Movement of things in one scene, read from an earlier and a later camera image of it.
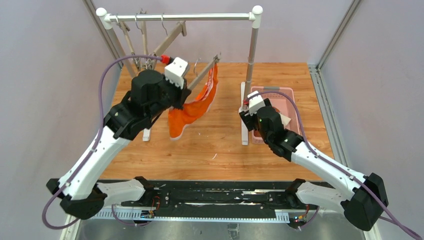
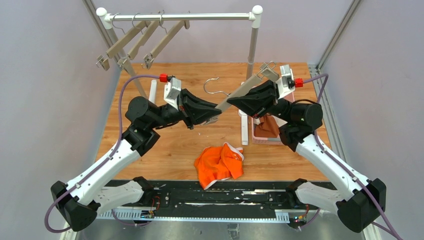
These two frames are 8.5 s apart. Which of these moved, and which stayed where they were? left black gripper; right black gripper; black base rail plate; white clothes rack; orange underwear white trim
Moved: left black gripper; orange underwear white trim; right black gripper
Stayed: white clothes rack; black base rail plate
